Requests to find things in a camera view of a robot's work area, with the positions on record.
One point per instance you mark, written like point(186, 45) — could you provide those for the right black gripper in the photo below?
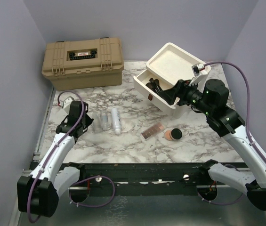
point(183, 86)

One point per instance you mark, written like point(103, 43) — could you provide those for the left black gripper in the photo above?
point(89, 120)

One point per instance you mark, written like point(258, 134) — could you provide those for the black angled makeup brush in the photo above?
point(158, 87)

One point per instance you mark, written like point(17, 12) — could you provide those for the black round makeup brush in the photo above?
point(153, 83)

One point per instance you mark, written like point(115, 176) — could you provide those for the black fan makeup brush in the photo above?
point(149, 85)

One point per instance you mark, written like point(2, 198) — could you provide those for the cream drawer organizer cabinet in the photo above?
point(173, 63)

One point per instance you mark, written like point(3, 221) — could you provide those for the cream top drawer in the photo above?
point(140, 82)

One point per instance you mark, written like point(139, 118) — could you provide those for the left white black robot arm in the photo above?
point(39, 192)

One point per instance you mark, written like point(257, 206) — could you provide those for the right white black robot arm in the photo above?
point(230, 126)

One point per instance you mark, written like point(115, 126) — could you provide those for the orange makeup sponge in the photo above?
point(167, 135)

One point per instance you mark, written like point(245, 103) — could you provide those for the black round compact jar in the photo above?
point(176, 134)

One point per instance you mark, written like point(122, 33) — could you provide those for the brown eyeshadow palette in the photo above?
point(152, 131)

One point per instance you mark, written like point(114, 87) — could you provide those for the white cosmetic bottle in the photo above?
point(116, 121)

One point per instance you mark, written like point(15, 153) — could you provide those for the tan plastic toolbox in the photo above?
point(83, 64)

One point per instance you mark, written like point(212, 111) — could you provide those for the black mounting rail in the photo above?
point(142, 179)

